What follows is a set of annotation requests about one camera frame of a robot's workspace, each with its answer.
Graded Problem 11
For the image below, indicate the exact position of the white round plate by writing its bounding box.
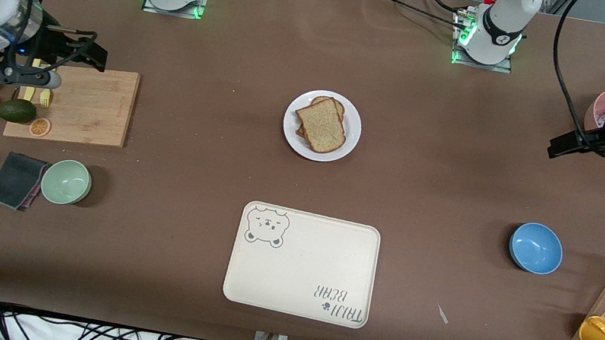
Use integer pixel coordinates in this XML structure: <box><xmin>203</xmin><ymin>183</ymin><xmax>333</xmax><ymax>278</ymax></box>
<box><xmin>278</xmin><ymin>85</ymin><xmax>367</xmax><ymax>168</ymax></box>

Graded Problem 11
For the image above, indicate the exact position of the plain brown bread slice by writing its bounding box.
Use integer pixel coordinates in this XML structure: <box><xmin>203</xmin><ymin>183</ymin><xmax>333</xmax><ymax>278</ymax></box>
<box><xmin>289</xmin><ymin>94</ymin><xmax>352</xmax><ymax>157</ymax></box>

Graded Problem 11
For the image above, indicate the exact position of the wooden cutting board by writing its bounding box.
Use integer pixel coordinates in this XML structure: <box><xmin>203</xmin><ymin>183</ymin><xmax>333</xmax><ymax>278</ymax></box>
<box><xmin>2</xmin><ymin>54</ymin><xmax>142</xmax><ymax>155</ymax></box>

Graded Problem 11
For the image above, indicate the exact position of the yellow plastic knife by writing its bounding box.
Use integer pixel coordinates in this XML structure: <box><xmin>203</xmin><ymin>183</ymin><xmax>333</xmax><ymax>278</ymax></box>
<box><xmin>18</xmin><ymin>56</ymin><xmax>43</xmax><ymax>103</ymax></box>

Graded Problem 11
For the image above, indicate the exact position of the dark green avocado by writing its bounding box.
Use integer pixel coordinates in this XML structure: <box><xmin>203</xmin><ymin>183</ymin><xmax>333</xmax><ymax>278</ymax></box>
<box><xmin>0</xmin><ymin>96</ymin><xmax>39</xmax><ymax>126</ymax></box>

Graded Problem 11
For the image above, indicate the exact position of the orange slice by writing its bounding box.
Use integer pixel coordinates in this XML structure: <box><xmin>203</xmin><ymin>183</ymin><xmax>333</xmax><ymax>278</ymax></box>
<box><xmin>28</xmin><ymin>116</ymin><xmax>53</xmax><ymax>139</ymax></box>

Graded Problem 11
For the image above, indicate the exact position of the blue bowl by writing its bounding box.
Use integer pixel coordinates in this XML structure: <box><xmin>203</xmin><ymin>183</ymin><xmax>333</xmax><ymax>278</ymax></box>
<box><xmin>505</xmin><ymin>220</ymin><xmax>567</xmax><ymax>277</ymax></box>

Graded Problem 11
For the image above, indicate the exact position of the pale green bowl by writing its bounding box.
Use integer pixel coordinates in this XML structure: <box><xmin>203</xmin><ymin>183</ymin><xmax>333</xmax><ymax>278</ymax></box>
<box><xmin>38</xmin><ymin>156</ymin><xmax>95</xmax><ymax>209</ymax></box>

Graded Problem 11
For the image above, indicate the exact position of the dark grey sponge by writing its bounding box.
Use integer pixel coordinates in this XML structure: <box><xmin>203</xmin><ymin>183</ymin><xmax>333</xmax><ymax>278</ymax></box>
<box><xmin>0</xmin><ymin>150</ymin><xmax>51</xmax><ymax>214</ymax></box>

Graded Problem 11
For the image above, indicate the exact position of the bread slice under egg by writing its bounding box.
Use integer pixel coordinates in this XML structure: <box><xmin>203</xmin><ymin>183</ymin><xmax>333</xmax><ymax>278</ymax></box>
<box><xmin>295</xmin><ymin>93</ymin><xmax>348</xmax><ymax>144</ymax></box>

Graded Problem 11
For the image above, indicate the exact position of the cream bear print tray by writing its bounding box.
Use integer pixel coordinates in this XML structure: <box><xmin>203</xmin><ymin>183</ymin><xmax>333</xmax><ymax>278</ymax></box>
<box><xmin>219</xmin><ymin>198</ymin><xmax>384</xmax><ymax>330</ymax></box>

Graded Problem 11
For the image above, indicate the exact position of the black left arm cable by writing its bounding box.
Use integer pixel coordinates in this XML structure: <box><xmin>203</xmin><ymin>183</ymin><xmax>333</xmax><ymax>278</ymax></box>
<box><xmin>539</xmin><ymin>0</ymin><xmax>605</xmax><ymax>159</ymax></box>

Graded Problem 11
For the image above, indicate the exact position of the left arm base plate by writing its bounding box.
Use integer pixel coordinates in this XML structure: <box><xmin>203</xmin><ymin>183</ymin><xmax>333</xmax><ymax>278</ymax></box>
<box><xmin>449</xmin><ymin>7</ymin><xmax>521</xmax><ymax>74</ymax></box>

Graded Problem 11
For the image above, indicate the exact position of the black cable on table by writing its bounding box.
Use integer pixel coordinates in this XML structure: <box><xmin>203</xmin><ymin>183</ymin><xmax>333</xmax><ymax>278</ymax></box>
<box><xmin>361</xmin><ymin>0</ymin><xmax>472</xmax><ymax>33</ymax></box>

